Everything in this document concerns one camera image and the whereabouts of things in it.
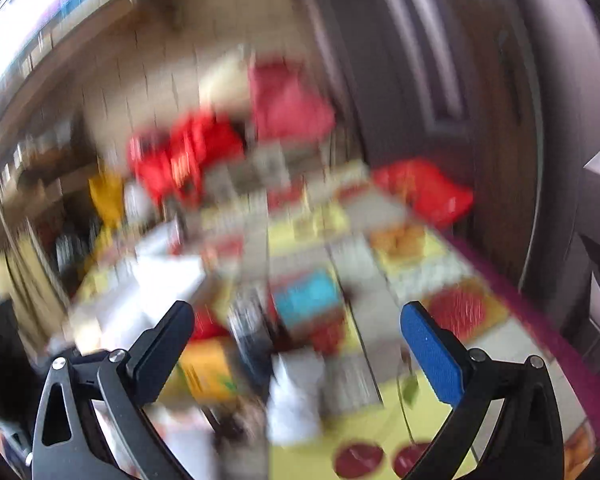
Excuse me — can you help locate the wooden shelf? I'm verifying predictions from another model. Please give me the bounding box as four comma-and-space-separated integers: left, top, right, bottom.
0, 120, 96, 241

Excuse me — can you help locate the fruit-print tablecloth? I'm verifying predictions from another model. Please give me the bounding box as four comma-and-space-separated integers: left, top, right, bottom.
70, 160, 600, 480

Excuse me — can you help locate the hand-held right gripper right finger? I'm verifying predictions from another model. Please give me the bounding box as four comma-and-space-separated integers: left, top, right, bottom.
400, 301, 565, 480

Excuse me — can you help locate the red tote bag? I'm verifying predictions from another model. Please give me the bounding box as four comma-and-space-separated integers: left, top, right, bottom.
127, 112, 246, 208

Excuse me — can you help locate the teal tissue packet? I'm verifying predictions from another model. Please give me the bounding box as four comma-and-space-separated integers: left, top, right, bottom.
272, 270, 342, 332

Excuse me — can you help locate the red plastic bag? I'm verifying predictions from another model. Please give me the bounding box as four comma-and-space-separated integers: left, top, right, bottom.
372, 157, 476, 228

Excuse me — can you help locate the dark brown door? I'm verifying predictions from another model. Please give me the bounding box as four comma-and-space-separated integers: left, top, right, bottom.
300, 0, 600, 311

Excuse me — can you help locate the bright window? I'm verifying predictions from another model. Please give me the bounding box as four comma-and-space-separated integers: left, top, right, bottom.
0, 0, 131, 111

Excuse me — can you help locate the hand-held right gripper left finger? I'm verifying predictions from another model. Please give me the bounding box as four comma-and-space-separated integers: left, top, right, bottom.
30, 300, 196, 480

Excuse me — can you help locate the white box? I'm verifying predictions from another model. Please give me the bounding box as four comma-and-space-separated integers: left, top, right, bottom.
70, 225, 206, 341

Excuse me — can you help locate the yellow plush toy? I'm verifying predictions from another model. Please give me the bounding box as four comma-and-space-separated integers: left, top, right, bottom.
177, 340, 241, 403

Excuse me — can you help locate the dark red fabric bag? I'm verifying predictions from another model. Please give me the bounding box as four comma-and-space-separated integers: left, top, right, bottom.
247, 57, 336, 141

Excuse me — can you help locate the yellow plastic bag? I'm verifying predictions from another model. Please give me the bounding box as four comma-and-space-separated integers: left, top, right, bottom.
89, 170, 126, 228

